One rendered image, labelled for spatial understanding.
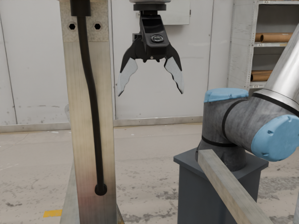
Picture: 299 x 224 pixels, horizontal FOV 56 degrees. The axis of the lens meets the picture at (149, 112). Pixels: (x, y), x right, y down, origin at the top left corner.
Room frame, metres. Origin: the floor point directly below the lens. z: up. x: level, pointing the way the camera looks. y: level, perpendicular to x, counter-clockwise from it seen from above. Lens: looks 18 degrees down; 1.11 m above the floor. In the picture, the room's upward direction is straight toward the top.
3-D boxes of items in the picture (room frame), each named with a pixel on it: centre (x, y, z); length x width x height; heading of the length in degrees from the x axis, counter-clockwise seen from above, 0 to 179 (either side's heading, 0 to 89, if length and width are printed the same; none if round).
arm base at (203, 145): (0.97, -0.27, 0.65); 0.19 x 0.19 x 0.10
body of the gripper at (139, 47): (0.66, 0.00, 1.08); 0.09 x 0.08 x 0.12; 8
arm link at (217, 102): (0.96, -0.27, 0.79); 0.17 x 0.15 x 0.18; 25
